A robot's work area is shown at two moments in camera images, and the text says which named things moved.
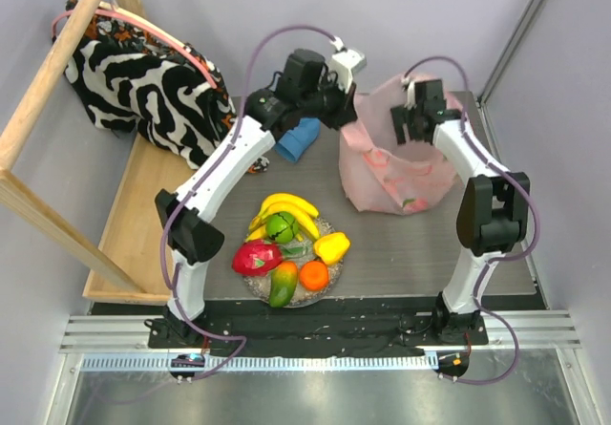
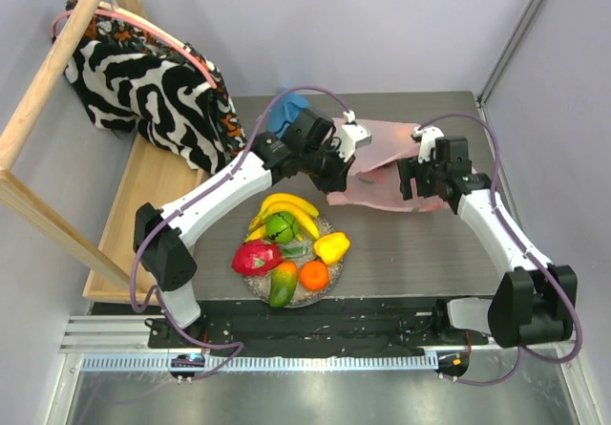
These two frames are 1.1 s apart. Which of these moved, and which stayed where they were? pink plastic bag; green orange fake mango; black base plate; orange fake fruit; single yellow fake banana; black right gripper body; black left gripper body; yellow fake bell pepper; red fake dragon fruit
Moved: pink plastic bag; black left gripper body; black right gripper body
Stayed: yellow fake bell pepper; orange fake fruit; red fake dragon fruit; green orange fake mango; black base plate; single yellow fake banana
